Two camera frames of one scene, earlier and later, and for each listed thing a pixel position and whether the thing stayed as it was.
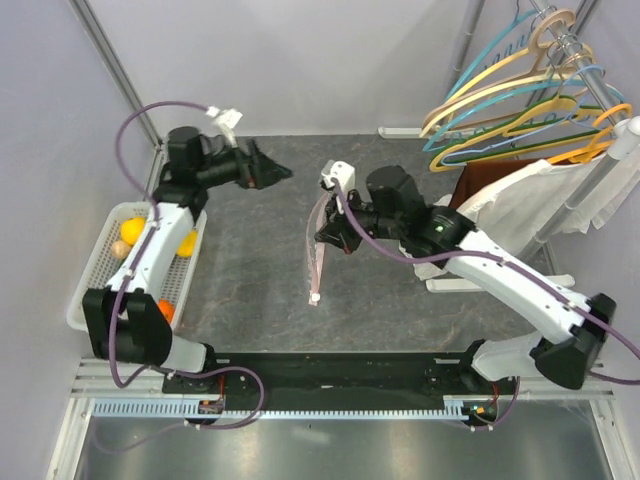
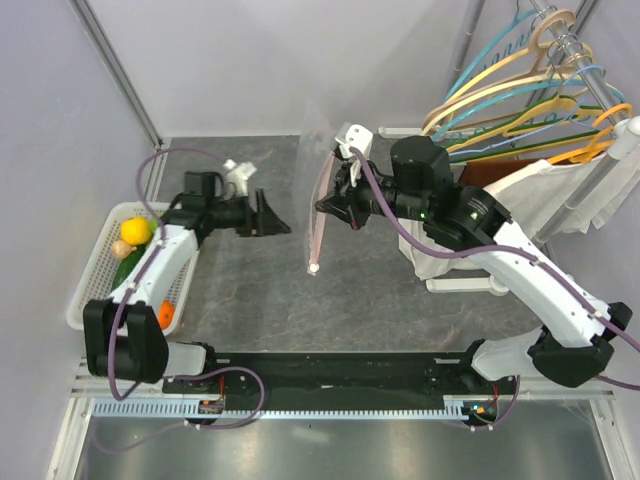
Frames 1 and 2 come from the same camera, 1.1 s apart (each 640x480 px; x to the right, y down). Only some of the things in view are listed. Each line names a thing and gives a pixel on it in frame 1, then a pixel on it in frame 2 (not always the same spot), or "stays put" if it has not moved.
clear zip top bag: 316,251 → 317,154
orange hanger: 596,142 stays put
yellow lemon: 131,229 stays put
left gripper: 256,171 → 264,221
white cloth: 518,209 stays put
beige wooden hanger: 536,47 stays put
